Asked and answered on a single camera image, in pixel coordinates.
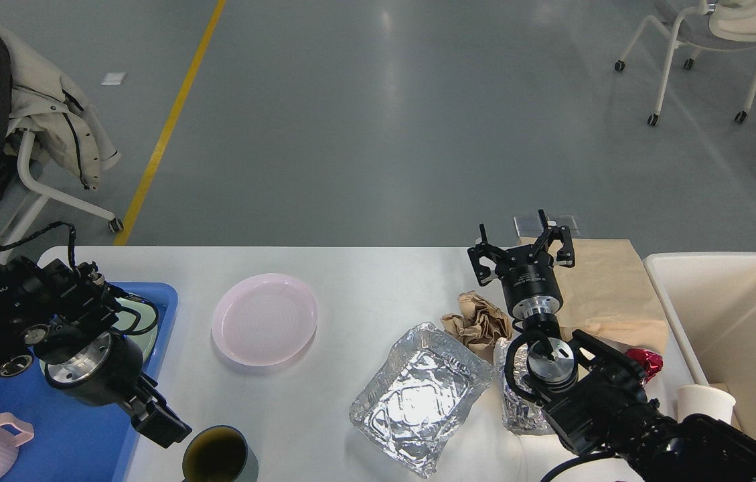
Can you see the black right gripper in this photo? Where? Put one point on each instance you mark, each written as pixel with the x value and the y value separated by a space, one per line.
pixel 525 272

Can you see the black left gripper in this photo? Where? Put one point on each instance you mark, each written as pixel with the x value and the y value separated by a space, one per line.
pixel 108 372

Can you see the dark teal mug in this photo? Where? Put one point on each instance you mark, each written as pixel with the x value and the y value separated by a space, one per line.
pixel 219 453

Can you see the brown paper bag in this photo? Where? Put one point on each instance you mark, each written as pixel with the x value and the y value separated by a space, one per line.
pixel 608 294

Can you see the pink plate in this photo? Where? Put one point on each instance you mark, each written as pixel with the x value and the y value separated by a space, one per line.
pixel 264 320

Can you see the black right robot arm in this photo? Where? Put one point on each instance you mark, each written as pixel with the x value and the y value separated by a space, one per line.
pixel 592 395

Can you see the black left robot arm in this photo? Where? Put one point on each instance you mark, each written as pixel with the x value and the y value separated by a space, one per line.
pixel 83 329

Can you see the floor outlet plates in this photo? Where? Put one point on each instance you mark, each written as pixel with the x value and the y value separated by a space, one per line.
pixel 530 226

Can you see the crumpled brown paper ball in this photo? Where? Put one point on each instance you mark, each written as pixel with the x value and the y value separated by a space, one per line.
pixel 478 325

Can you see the green plate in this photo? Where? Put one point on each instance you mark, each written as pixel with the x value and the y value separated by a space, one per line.
pixel 139 319

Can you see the blue plastic tray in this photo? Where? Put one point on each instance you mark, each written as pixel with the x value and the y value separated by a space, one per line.
pixel 72 441

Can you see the small foil tray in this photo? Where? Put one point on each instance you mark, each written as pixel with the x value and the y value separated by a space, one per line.
pixel 518 415

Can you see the red foil wrapper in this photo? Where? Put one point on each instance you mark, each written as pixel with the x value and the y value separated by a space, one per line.
pixel 651 362

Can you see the large foil tray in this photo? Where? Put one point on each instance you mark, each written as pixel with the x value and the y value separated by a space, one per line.
pixel 420 396

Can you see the beige plastic bin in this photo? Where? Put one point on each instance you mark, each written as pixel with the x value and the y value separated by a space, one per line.
pixel 710 301

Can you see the white paper cup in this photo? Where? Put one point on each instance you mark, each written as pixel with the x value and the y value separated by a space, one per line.
pixel 707 400

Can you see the white chair left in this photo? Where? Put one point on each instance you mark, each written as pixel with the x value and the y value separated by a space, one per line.
pixel 26 196

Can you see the white chair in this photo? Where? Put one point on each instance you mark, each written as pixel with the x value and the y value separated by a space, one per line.
pixel 26 196
pixel 713 26

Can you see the white chair right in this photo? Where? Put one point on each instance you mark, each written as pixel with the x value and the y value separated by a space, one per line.
pixel 713 26

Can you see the white paper on floor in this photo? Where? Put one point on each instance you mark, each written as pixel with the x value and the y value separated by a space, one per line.
pixel 113 79

